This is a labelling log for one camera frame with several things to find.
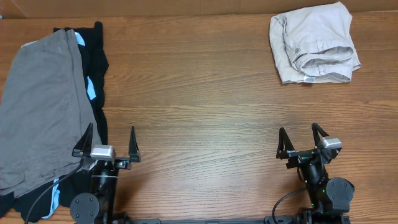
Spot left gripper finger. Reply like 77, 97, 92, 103
128, 126, 141, 162
72, 123, 93, 157

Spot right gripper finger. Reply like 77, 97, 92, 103
312, 123, 329, 146
276, 128, 295, 159

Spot beige khaki shorts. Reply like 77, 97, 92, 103
269, 2, 361, 84

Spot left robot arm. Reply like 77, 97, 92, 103
70, 123, 141, 224

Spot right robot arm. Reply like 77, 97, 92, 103
271, 123, 354, 224

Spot grey folded garment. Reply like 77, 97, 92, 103
1, 30, 96, 197

